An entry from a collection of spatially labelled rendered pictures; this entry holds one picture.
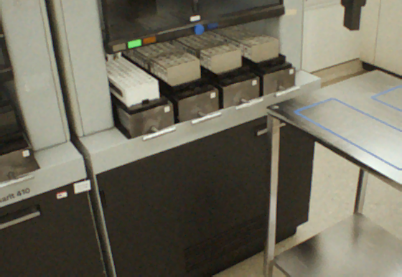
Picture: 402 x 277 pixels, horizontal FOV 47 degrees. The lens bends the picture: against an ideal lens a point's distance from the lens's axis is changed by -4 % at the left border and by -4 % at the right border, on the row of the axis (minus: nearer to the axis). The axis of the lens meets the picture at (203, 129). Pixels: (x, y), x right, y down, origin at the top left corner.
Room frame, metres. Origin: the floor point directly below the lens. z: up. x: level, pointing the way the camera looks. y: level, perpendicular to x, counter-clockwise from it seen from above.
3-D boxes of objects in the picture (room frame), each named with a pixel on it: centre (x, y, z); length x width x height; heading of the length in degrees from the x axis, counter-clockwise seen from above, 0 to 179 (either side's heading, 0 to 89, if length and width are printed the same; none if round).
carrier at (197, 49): (1.49, -0.03, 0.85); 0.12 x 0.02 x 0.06; 120
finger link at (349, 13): (0.72, -0.24, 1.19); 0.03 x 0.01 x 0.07; 8
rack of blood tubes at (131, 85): (1.34, 0.24, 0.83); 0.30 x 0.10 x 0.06; 31
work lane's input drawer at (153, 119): (1.45, 0.30, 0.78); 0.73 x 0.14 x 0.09; 31
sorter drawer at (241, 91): (1.61, 0.04, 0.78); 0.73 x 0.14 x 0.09; 31
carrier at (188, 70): (1.33, 0.05, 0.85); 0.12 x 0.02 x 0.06; 121
